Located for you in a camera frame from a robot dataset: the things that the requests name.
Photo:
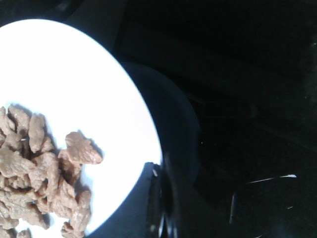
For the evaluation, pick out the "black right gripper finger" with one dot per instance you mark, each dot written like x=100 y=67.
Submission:
x=161 y=219

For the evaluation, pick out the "brown meat pieces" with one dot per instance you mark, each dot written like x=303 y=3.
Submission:
x=36 y=181

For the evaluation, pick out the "light blue plate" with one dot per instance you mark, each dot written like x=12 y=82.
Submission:
x=53 y=69

